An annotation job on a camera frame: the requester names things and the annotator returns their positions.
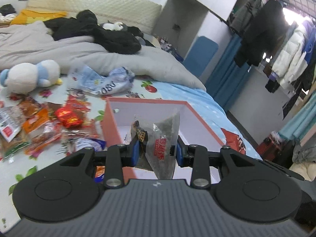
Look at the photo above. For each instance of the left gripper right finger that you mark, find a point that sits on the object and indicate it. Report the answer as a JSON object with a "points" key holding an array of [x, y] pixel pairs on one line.
{"points": [[195, 157]]}

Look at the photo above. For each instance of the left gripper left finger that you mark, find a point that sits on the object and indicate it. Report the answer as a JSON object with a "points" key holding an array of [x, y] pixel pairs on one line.
{"points": [[120, 160]]}

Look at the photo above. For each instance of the blue white snack bag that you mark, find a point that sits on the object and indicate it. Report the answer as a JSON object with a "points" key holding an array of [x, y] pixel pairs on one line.
{"points": [[80, 143]]}

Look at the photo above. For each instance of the grey triangular snack packet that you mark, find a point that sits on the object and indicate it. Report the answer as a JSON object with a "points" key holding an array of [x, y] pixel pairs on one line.
{"points": [[157, 141]]}

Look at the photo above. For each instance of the red foil snack packet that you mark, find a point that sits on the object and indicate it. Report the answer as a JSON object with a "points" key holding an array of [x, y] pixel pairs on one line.
{"points": [[68, 117]]}

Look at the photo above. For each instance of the orange snack packet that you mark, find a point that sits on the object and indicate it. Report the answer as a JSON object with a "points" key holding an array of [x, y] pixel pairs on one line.
{"points": [[41, 131]]}

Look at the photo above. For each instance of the green dried tofu packet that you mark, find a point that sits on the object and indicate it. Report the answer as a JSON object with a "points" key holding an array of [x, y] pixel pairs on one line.
{"points": [[19, 142]]}

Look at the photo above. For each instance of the white shrimp snack packet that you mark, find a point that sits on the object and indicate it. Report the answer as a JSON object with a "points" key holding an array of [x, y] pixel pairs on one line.
{"points": [[11, 120]]}

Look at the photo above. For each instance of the red snack front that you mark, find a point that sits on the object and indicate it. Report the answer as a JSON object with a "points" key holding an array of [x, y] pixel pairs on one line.
{"points": [[234, 141]]}

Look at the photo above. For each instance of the pink cardboard box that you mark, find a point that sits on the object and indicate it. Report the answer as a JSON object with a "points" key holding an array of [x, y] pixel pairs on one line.
{"points": [[119, 114]]}

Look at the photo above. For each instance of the light blue bedsheet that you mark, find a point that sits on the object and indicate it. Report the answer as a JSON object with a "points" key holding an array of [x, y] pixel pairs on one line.
{"points": [[210, 111]]}

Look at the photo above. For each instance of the crumpled blue white bag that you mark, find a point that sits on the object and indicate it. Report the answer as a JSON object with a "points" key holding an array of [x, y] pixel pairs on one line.
{"points": [[84, 78]]}

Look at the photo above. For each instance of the blue curtain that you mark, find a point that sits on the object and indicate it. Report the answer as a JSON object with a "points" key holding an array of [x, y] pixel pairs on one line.
{"points": [[227, 79]]}

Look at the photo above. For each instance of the blue chair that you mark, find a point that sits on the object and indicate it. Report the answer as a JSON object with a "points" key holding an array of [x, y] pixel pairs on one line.
{"points": [[200, 55]]}

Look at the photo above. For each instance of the fruit print tablecloth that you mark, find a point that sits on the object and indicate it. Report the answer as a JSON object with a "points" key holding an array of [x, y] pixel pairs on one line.
{"points": [[20, 165]]}

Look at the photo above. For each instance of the black clothes pile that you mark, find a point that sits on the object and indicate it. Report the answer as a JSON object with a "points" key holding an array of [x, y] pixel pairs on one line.
{"points": [[86, 24]]}

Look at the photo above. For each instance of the white blue plush toy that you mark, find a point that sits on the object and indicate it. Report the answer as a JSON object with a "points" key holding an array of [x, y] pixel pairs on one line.
{"points": [[23, 78]]}

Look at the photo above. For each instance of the white small plush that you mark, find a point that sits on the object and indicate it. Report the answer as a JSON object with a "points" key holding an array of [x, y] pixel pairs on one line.
{"points": [[117, 26]]}

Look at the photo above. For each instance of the white hanging jacket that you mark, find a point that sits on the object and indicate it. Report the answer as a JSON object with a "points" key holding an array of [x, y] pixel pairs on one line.
{"points": [[289, 64]]}

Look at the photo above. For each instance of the grey duvet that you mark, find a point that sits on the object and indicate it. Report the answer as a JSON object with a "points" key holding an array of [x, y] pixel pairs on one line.
{"points": [[33, 44]]}

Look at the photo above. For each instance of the black hanging coat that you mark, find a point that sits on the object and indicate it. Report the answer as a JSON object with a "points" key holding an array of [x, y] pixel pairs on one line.
{"points": [[263, 34]]}

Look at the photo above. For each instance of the cream padded headboard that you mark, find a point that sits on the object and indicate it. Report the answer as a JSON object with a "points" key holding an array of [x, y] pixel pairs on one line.
{"points": [[139, 13]]}

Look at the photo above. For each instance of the yellow pillow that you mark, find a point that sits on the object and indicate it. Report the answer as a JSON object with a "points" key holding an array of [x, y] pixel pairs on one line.
{"points": [[26, 17]]}

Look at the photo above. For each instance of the clothes pile on nightstand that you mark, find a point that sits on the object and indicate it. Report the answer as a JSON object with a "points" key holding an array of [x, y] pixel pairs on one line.
{"points": [[7, 13]]}

